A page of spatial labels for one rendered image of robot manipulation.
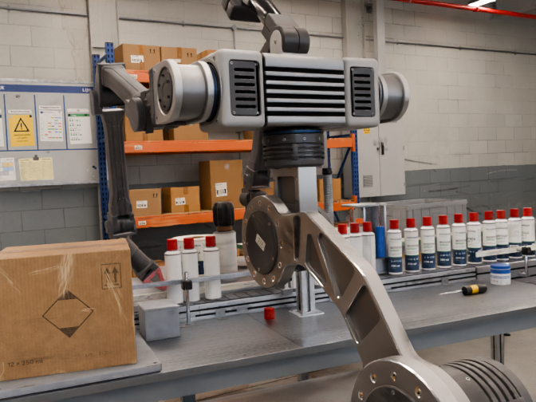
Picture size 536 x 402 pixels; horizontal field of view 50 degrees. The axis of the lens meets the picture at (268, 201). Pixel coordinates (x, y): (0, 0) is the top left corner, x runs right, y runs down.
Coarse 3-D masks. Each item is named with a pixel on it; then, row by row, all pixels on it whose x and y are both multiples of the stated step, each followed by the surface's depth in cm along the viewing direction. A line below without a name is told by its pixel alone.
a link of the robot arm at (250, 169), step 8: (256, 136) 191; (256, 144) 191; (256, 152) 192; (248, 160) 196; (256, 160) 192; (248, 168) 196; (256, 168) 193; (264, 168) 194; (256, 176) 194; (264, 176) 196; (256, 184) 196; (264, 184) 197
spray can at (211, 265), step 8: (208, 240) 184; (208, 248) 184; (216, 248) 184; (208, 256) 183; (216, 256) 184; (208, 264) 183; (216, 264) 184; (208, 272) 183; (216, 272) 184; (216, 280) 184; (208, 288) 184; (216, 288) 184; (208, 296) 184; (216, 296) 184
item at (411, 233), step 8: (408, 224) 214; (408, 232) 213; (416, 232) 213; (408, 240) 213; (416, 240) 214; (408, 248) 214; (416, 248) 214; (408, 256) 214; (416, 256) 214; (408, 264) 214; (416, 264) 214; (408, 272) 214; (416, 272) 214
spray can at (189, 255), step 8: (184, 240) 181; (192, 240) 182; (184, 248) 182; (192, 248) 182; (184, 256) 181; (192, 256) 181; (184, 264) 181; (192, 264) 181; (192, 272) 181; (192, 288) 181; (184, 296) 182; (192, 296) 181
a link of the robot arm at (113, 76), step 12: (96, 72) 159; (108, 72) 154; (120, 72) 152; (96, 84) 161; (108, 84) 155; (120, 84) 145; (132, 84) 143; (108, 96) 161; (120, 96) 147; (132, 96) 137; (132, 108) 129; (132, 120) 131; (144, 120) 128
